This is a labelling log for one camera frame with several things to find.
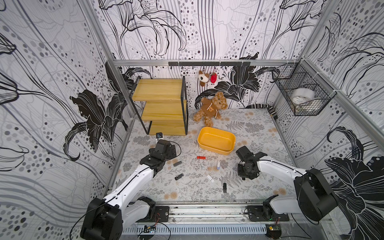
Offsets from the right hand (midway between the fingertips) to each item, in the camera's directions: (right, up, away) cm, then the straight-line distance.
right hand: (242, 172), depth 89 cm
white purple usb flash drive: (-14, +4, +2) cm, 15 cm away
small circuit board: (-51, -22, -17) cm, 58 cm away
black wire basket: (+38, +62, +6) cm, 73 cm away
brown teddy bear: (-17, +40, +19) cm, 48 cm away
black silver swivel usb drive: (-38, -2, -3) cm, 38 cm away
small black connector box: (+9, -22, -18) cm, 30 cm away
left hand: (-45, +13, -3) cm, 47 cm away
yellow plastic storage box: (-14, +17, +12) cm, 25 cm away
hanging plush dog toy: (-24, +58, +4) cm, 63 cm away
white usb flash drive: (-20, -2, -5) cm, 20 cm away
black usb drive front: (-12, -6, -7) cm, 15 cm away
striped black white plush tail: (+26, +44, +30) cm, 59 cm away
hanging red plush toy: (-17, +59, +5) cm, 61 cm away
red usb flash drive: (-25, +8, +4) cm, 26 cm away
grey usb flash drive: (-40, +5, +2) cm, 40 cm away
